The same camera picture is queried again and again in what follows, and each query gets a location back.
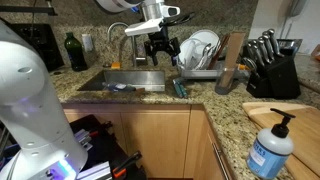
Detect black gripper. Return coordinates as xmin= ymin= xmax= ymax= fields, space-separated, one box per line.
xmin=143 ymin=26 xmax=182 ymax=67

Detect steel gooseneck faucet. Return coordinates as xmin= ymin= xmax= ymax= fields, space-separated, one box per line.
xmin=106 ymin=21 xmax=138 ymax=68

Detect clear glass bowl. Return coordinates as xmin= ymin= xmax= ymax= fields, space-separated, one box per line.
xmin=178 ymin=37 xmax=205 ymax=69

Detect stainless steel sink basin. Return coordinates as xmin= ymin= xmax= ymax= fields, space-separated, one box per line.
xmin=77 ymin=68 xmax=167 ymax=93

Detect grey dish rack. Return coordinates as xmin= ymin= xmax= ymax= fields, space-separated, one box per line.
xmin=177 ymin=60 xmax=252 ymax=81

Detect silver cutlery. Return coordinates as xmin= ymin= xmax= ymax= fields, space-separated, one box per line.
xmin=199 ymin=42 xmax=215 ymax=70

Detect white plate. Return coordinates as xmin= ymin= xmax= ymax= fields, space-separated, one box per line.
xmin=188 ymin=29 xmax=221 ymax=68

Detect blue item in sink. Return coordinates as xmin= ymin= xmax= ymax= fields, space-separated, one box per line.
xmin=102 ymin=81 xmax=137 ymax=93

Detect clear drinking glass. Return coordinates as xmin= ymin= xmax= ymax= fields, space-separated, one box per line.
xmin=214 ymin=67 xmax=238 ymax=96

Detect upright wooden board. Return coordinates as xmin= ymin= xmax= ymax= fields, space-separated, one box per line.
xmin=221 ymin=31 xmax=247 ymax=86

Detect black kitchen scissors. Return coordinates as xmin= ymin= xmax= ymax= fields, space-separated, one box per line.
xmin=241 ymin=56 xmax=258 ymax=74

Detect dark green glass bottle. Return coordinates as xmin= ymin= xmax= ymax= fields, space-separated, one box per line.
xmin=63 ymin=31 xmax=89 ymax=73

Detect black equipment cart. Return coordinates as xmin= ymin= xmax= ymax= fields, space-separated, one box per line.
xmin=68 ymin=114 xmax=148 ymax=180

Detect orange black clamp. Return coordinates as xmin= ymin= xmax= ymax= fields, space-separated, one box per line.
xmin=111 ymin=150 xmax=143 ymax=180

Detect black knife block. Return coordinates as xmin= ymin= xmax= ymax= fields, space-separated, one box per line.
xmin=245 ymin=53 xmax=302 ymax=100

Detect black coffee machine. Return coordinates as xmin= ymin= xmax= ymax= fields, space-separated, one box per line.
xmin=9 ymin=22 xmax=65 ymax=73

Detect blue label soap pump bottle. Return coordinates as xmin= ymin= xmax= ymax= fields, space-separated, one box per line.
xmin=246 ymin=107 xmax=297 ymax=180

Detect large wooden cutting board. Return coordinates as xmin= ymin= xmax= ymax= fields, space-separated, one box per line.
xmin=241 ymin=101 xmax=320 ymax=180

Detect teal handled tool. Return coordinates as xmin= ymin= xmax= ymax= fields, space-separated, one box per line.
xmin=172 ymin=77 xmax=189 ymax=99

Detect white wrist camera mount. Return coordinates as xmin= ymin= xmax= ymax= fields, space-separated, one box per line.
xmin=124 ymin=17 xmax=165 ymax=37

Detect white wall outlet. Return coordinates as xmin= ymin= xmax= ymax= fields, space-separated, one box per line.
xmin=81 ymin=33 xmax=95 ymax=53

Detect steel handled knife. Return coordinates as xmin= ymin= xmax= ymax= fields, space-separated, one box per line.
xmin=261 ymin=31 xmax=277 ymax=62
xmin=267 ymin=28 xmax=285 ymax=58
xmin=255 ymin=39 xmax=270 ymax=65
xmin=246 ymin=42 xmax=264 ymax=67

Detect wooden cabinet door with handle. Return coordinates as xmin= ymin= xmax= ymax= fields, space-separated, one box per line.
xmin=183 ymin=105 xmax=236 ymax=180

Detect dark wall shelf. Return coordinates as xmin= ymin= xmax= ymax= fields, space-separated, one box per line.
xmin=0 ymin=4 xmax=58 ymax=17

